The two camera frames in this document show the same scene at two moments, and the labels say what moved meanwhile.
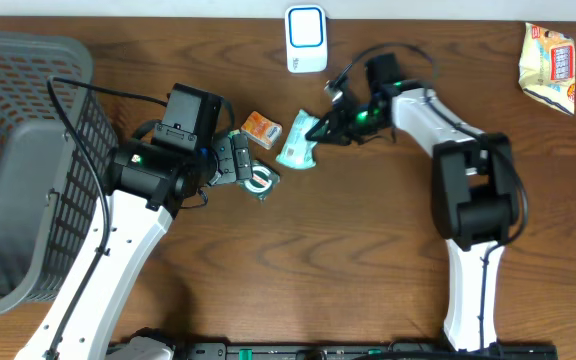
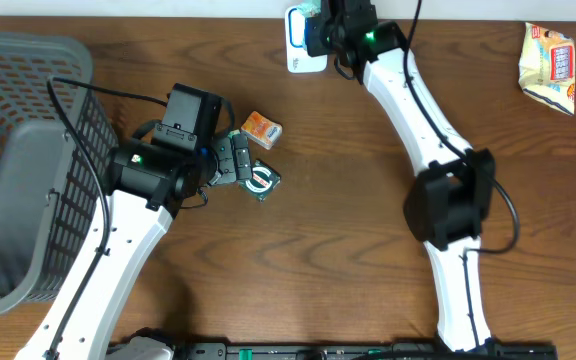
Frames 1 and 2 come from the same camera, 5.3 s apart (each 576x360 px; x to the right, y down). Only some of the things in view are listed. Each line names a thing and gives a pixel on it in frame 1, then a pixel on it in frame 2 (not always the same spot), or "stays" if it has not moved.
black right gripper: [338, 132] → [312, 44]
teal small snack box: [233, 133] stays
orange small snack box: [262, 129] stays
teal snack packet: [297, 150] → [310, 9]
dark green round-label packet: [264, 180] stays
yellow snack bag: [547, 66] stays
